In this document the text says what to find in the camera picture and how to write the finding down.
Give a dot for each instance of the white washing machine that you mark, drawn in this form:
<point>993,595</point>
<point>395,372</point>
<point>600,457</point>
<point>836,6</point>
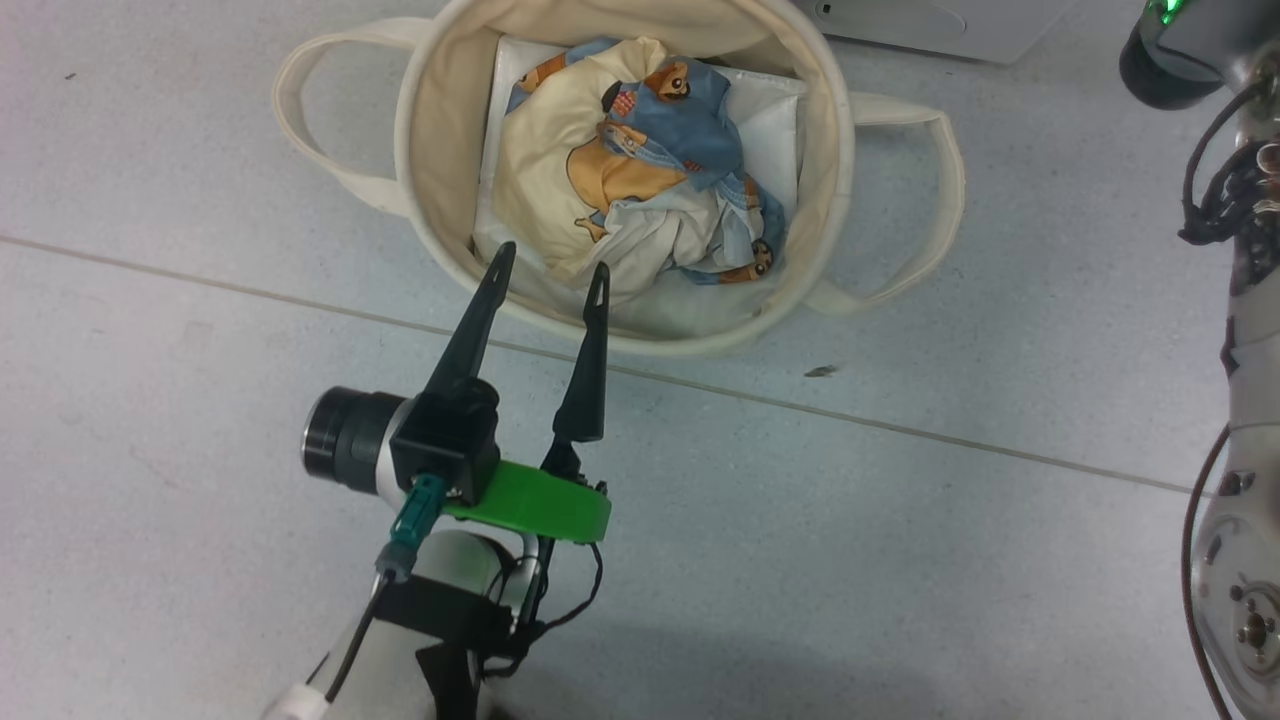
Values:
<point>930,30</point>

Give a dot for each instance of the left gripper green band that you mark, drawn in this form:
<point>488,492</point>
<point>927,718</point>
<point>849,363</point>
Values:
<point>530,505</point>

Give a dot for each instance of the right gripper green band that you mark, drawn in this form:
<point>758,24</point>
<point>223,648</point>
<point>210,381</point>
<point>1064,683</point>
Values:
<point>1170,70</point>

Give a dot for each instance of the blue cream cartoon print garment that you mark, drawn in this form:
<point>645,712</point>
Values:
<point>560,170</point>

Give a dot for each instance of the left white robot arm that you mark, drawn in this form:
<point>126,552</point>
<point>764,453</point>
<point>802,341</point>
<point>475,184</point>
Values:
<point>455,570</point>

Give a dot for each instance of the cream fabric laundry basket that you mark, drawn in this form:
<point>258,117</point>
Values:
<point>440,120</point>

